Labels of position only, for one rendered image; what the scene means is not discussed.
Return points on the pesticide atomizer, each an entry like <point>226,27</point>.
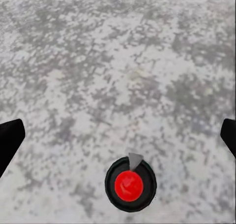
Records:
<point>130,183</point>

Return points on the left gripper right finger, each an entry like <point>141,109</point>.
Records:
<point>228,134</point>

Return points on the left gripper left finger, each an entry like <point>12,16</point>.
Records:
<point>12,134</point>

